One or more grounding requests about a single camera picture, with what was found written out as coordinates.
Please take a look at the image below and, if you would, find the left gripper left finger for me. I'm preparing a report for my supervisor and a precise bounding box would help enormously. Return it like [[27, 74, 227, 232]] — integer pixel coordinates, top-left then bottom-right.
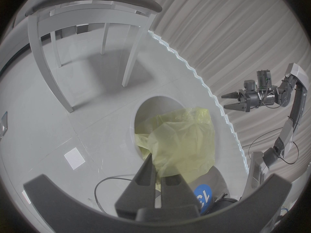
[[115, 154, 156, 221]]

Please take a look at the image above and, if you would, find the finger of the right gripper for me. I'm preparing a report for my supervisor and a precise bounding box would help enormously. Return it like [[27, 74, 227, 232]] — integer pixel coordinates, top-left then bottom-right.
[[222, 92, 241, 100], [224, 102, 246, 111]]

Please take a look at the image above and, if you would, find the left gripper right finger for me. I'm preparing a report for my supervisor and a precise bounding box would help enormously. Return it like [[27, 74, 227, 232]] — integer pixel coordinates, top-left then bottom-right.
[[161, 174, 201, 218]]

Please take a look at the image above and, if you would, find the yellow plastic bag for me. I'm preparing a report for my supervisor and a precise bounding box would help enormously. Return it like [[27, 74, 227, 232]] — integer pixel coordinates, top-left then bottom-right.
[[134, 107, 216, 192]]

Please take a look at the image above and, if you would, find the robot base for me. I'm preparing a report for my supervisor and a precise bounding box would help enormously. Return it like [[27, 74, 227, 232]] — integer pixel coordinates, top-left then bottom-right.
[[185, 166, 240, 216]]

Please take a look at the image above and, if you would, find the white trash bin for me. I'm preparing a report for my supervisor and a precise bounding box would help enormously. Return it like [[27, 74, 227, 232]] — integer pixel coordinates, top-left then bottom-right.
[[130, 96, 220, 169]]

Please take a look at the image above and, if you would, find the beige curtain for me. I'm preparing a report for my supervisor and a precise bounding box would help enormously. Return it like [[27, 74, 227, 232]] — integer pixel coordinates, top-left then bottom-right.
[[146, 0, 311, 186]]

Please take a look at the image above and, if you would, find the grey padded white chair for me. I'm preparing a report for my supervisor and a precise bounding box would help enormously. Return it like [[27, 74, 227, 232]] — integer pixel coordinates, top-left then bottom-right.
[[25, 0, 163, 113]]

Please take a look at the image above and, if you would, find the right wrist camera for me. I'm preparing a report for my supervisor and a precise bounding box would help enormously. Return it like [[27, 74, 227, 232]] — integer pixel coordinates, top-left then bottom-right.
[[244, 80, 257, 93]]

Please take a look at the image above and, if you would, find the black cable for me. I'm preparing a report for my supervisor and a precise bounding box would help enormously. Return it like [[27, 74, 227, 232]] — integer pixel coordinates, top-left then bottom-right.
[[94, 176, 136, 214], [248, 127, 300, 166]]

